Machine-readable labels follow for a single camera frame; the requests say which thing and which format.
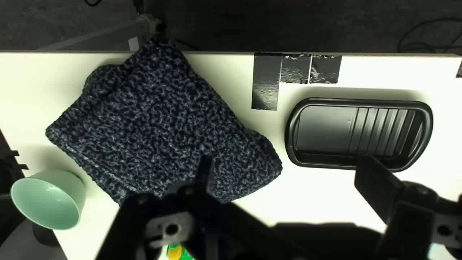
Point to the grey worn tape piece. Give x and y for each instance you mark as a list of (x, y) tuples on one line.
[(295, 69), (325, 69)]

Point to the dark blue knitted blanket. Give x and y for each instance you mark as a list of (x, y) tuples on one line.
[(154, 121)]

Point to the mint green cup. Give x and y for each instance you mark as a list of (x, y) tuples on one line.
[(45, 203)]

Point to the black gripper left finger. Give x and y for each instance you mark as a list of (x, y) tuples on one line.
[(145, 226)]

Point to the black plastic tray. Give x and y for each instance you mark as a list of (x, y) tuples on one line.
[(359, 135)]

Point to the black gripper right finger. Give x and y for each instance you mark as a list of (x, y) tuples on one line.
[(413, 218)]

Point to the yellow green toy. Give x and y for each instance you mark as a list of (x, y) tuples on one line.
[(178, 252)]

